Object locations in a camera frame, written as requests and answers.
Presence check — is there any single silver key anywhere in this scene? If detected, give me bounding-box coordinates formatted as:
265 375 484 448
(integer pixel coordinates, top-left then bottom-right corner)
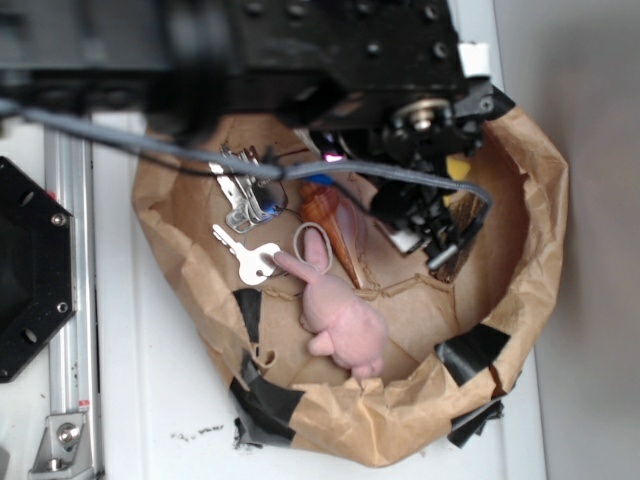
212 224 281 286

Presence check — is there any grey braided cable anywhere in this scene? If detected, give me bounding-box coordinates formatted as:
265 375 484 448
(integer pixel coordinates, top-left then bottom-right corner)
0 97 494 221

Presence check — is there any pink plush bunny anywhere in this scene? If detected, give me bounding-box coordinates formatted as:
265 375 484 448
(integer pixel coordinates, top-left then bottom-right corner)
274 251 388 380

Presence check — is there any silver corner bracket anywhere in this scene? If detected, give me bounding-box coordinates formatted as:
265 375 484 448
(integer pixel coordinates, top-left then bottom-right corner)
28 413 95 479

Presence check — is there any crumpled brown paper bag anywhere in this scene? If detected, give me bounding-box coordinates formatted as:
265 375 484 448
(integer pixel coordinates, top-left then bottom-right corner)
132 107 569 467

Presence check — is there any white rubber band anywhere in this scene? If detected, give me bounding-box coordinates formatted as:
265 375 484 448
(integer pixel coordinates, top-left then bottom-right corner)
293 222 333 274

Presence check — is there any silver key bunch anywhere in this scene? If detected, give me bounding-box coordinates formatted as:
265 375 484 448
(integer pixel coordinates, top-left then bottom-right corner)
209 162 288 234

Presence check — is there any yellow green sponge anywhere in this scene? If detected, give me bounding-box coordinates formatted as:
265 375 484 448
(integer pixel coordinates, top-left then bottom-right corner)
443 155 472 207

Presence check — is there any brown spiral seashell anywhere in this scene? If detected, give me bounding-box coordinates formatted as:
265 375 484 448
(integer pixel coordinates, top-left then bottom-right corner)
300 182 367 289

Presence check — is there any black octagonal mount plate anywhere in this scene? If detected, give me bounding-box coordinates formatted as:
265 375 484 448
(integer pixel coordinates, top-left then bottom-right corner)
1 157 75 384

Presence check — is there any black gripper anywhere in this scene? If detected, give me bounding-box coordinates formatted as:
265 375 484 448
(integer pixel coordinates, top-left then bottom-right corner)
304 81 515 270

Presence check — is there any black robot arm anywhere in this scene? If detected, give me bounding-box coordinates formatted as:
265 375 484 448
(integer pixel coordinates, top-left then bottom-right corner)
1 1 510 270

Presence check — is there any aluminium extrusion rail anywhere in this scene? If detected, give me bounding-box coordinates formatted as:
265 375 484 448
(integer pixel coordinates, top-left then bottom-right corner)
28 130 104 479

